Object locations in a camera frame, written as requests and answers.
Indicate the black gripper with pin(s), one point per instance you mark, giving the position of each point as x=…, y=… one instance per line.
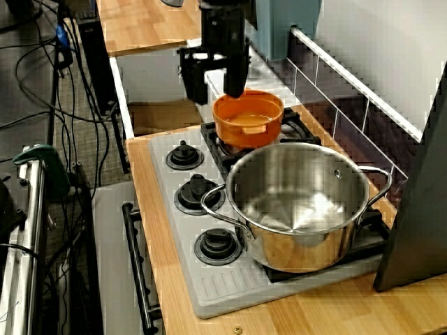
x=223, y=31

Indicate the orange plastic toy pot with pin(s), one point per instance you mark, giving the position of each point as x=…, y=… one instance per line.
x=251, y=139

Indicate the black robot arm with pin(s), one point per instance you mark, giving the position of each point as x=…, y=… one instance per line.
x=220, y=3

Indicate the black burner grate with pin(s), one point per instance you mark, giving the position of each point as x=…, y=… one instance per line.
x=373, y=240
x=209, y=132

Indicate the white toy sink basin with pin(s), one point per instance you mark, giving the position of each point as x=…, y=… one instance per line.
x=150, y=80

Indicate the black stove knob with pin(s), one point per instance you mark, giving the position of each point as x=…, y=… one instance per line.
x=183, y=155
x=216, y=246
x=197, y=193

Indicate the teal blue cabinet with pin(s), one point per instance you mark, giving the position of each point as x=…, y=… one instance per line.
x=279, y=28

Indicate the black tower box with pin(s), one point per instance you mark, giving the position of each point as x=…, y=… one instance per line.
x=94, y=63

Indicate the green clamp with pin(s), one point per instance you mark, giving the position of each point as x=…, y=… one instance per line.
x=49, y=167

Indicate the stainless steel pot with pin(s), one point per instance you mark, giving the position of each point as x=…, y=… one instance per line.
x=297, y=251

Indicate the white oven door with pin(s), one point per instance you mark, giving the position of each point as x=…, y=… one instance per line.
x=111, y=244

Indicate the grey toy stove panel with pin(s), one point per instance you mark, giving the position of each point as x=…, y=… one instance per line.
x=227, y=286

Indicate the black side panel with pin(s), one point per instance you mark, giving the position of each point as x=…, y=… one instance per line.
x=419, y=209

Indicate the black device box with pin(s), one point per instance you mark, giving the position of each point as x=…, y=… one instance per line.
x=10, y=209

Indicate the black metal frame post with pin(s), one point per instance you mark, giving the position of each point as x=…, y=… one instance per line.
x=84, y=279

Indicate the silver metal frame rail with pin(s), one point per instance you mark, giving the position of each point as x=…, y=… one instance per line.
x=24, y=244

